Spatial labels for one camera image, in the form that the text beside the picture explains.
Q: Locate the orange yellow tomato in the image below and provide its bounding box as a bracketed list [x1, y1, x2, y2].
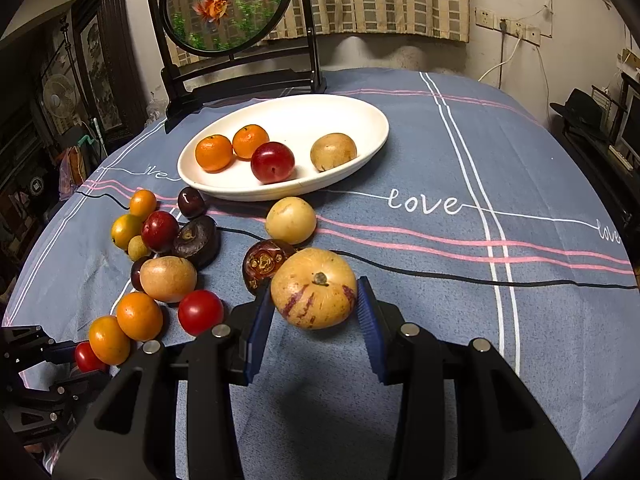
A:
[88, 315, 131, 366]

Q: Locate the framed wall painting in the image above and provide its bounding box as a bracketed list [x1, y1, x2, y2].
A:
[72, 0, 146, 153]

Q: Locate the dark purple mangosteen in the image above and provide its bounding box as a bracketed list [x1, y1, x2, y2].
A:
[171, 216, 220, 270]

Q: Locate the orange round fruit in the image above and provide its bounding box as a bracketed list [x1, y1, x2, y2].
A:
[116, 292, 164, 341]

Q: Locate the small red tomato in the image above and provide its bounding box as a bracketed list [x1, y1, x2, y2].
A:
[74, 341, 108, 373]

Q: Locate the round goldfish screen ornament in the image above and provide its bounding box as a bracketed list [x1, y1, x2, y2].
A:
[148, 0, 326, 131]

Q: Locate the orange mandarin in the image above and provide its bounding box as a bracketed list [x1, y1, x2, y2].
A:
[194, 134, 234, 172]
[232, 124, 270, 160]

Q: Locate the white oval plate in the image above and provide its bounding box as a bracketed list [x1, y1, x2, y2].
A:
[177, 94, 390, 202]

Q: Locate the yellow green tomato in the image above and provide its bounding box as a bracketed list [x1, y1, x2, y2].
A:
[111, 214, 142, 250]

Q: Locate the large tan round fruit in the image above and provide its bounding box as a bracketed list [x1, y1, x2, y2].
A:
[310, 132, 357, 172]

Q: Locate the wall power strip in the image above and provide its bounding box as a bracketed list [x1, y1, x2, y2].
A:
[474, 6, 541, 47]

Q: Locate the computer monitor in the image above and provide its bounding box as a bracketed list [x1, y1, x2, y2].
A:
[611, 72, 639, 170]

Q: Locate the black hat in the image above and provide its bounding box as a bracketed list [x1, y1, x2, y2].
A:
[550, 88, 602, 131]

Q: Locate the dark red plum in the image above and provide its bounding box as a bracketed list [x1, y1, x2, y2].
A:
[177, 186, 207, 220]

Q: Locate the pale yellow round fruit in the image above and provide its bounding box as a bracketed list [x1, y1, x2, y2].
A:
[265, 196, 317, 245]

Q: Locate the striped tan melon fruit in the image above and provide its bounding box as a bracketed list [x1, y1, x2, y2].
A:
[270, 247, 357, 330]

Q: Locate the dark brown passion fruit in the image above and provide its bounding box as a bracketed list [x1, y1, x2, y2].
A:
[242, 240, 296, 295]

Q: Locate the white electric fan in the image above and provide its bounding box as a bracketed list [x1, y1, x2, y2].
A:
[43, 74, 77, 118]

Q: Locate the small green-tan longan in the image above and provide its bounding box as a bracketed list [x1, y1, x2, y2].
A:
[127, 235, 152, 262]

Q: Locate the blue striped tablecloth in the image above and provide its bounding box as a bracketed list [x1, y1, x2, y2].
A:
[2, 70, 639, 479]

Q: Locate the red cherry tomato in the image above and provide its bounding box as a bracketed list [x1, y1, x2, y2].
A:
[178, 289, 224, 336]

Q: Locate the tan persimmon-like fruit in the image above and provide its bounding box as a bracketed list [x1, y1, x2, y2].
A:
[140, 256, 198, 304]

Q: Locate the large red plum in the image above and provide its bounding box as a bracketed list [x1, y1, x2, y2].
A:
[250, 142, 295, 184]

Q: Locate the small dark plum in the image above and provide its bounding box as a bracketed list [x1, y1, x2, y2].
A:
[130, 256, 151, 292]

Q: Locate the small orange kumquat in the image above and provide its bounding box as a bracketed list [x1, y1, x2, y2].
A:
[129, 188, 157, 221]

